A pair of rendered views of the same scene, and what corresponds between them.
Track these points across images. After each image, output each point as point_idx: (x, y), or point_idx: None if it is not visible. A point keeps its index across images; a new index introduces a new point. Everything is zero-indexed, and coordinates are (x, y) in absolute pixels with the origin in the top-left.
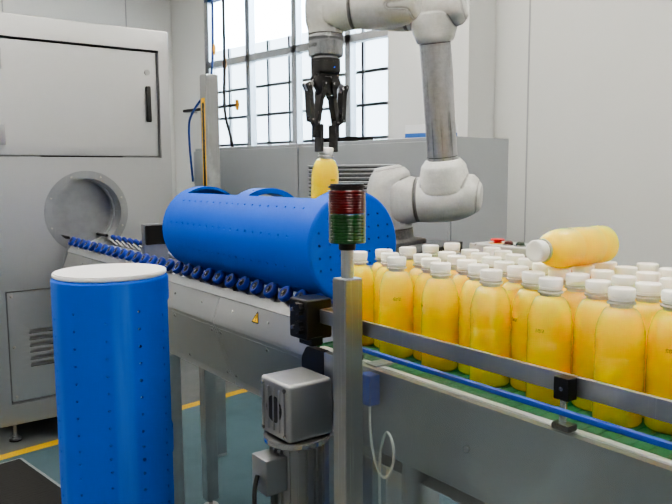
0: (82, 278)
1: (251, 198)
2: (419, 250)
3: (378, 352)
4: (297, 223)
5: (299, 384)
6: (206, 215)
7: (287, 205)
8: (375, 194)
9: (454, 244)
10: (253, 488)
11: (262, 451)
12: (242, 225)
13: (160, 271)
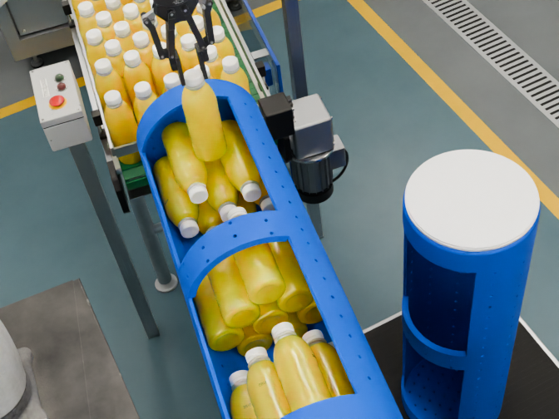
0: (492, 153)
1: (278, 196)
2: (7, 314)
3: (264, 36)
4: (257, 110)
5: (308, 96)
6: (338, 283)
7: (254, 127)
8: (6, 329)
9: (114, 90)
10: (347, 151)
11: (336, 147)
12: (300, 199)
13: (411, 177)
